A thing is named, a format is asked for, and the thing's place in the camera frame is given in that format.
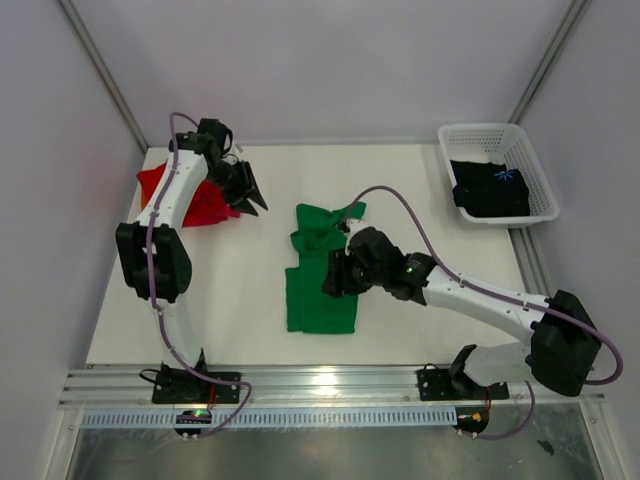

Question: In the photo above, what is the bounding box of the aluminium mounting rail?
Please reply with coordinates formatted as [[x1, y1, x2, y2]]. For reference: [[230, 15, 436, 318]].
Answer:
[[55, 363, 606, 411]]

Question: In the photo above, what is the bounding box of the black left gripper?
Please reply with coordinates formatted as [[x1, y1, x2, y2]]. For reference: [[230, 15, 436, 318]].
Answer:
[[205, 160, 268, 217]]

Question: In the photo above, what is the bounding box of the black controller board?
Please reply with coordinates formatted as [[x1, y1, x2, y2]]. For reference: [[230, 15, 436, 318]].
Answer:
[[453, 409, 490, 435], [173, 409, 212, 437]]

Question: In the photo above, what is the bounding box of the red folded t shirt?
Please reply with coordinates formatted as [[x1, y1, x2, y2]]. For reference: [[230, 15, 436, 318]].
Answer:
[[136, 162, 231, 212]]

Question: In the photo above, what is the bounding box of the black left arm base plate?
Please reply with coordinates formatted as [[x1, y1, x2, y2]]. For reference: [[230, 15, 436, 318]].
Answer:
[[151, 369, 240, 405]]

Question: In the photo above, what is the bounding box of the left black controller board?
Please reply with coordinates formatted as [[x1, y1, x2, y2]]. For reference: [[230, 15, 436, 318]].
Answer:
[[173, 409, 212, 437]]

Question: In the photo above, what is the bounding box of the grey slotted cable duct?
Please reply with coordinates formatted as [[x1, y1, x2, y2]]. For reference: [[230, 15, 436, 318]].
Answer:
[[80, 405, 456, 429]]

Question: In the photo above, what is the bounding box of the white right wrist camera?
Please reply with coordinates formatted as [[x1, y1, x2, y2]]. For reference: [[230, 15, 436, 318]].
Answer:
[[337, 217, 369, 236]]

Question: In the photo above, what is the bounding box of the black t shirt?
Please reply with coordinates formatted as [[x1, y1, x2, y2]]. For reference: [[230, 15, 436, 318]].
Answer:
[[450, 160, 530, 218]]

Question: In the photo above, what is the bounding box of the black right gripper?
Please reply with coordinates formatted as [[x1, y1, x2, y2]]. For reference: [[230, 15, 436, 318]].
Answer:
[[321, 246, 386, 297]]

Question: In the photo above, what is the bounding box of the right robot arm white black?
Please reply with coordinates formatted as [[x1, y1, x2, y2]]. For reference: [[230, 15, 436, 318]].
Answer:
[[322, 220, 602, 398]]

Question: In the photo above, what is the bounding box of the right black controller board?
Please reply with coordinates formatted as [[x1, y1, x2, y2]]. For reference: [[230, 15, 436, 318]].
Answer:
[[453, 409, 490, 435]]

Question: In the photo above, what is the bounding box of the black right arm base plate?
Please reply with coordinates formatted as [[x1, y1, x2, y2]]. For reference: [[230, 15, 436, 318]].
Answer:
[[416, 363, 510, 401]]

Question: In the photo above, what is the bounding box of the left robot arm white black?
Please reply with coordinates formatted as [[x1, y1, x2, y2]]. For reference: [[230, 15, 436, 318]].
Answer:
[[115, 118, 267, 402]]

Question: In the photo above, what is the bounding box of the green t shirt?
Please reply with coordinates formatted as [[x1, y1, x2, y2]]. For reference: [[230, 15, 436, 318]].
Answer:
[[285, 203, 358, 335]]

